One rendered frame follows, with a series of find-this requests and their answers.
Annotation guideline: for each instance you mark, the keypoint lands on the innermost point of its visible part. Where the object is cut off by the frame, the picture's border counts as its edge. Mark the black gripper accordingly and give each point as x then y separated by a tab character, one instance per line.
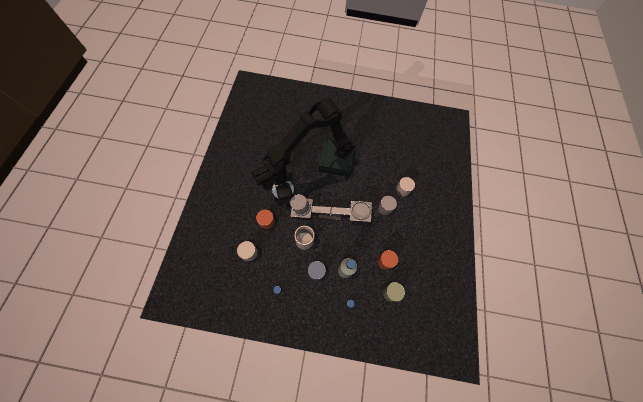
283	189

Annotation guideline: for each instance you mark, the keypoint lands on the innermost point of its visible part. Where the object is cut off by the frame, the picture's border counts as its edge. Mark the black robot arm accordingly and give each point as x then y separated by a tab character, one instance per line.
278	156

